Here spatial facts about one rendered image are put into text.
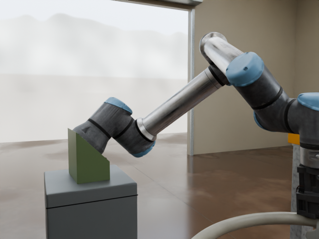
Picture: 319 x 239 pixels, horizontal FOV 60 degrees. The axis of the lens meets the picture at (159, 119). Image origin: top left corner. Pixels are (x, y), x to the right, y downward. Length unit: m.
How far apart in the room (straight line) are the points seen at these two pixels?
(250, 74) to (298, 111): 0.14
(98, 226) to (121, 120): 0.50
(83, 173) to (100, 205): 0.17
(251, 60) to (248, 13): 6.51
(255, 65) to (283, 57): 7.10
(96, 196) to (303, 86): 7.01
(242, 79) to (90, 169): 0.88
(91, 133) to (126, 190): 0.31
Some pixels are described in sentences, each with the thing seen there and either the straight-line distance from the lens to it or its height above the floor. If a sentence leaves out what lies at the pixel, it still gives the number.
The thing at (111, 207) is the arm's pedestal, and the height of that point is 0.75.
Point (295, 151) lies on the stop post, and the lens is 1.67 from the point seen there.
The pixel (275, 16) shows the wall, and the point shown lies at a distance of 7.76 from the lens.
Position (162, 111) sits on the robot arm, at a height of 1.18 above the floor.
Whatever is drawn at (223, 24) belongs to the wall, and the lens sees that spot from 6.69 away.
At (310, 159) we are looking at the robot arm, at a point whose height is 1.11.
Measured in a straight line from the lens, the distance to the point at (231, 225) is 0.73.
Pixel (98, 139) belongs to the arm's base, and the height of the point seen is 1.05.
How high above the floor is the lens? 1.25
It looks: 4 degrees down
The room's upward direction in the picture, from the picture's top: straight up
